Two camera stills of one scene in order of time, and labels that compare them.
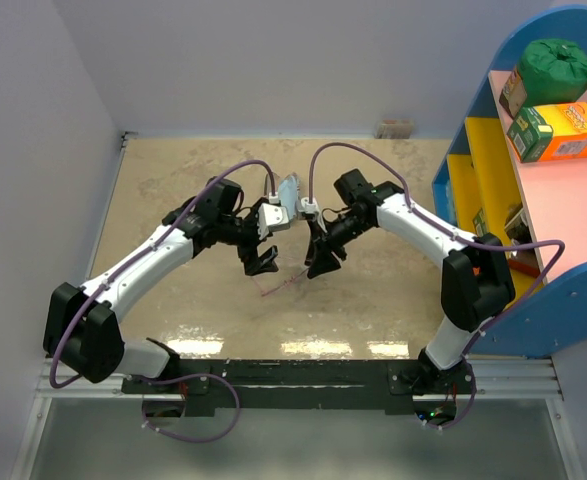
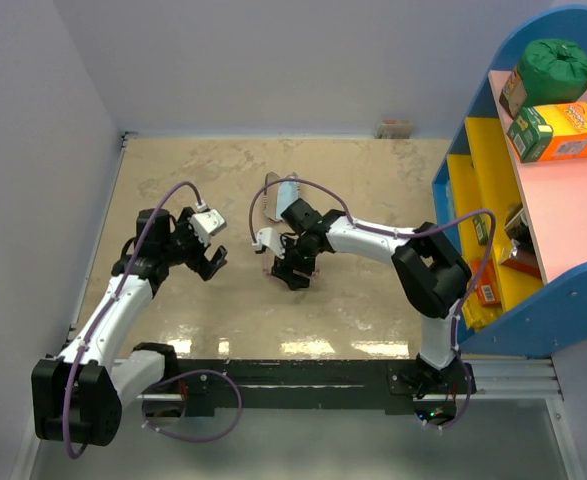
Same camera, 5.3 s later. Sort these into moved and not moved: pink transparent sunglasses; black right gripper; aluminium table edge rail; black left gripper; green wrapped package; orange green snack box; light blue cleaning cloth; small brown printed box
Moved: pink transparent sunglasses; black right gripper; black left gripper
Not moved: orange green snack box; aluminium table edge rail; light blue cleaning cloth; small brown printed box; green wrapped package
